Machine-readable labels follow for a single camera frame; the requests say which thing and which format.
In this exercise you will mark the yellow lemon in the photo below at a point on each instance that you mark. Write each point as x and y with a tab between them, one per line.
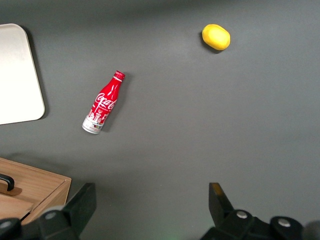
216	37

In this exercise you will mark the red Coca-Cola bottle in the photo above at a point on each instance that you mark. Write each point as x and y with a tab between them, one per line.
105	102

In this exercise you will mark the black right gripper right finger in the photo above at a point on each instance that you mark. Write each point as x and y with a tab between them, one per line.
220	207

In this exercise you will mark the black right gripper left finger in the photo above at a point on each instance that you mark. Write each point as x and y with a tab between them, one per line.
80	205

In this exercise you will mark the wooden drawer cabinet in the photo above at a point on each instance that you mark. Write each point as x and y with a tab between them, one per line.
51	198

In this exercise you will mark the beige plastic tray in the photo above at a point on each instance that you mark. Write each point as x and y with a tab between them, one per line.
17	75

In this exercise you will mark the wooden drawer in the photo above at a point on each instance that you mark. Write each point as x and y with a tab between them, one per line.
35	178
12	207

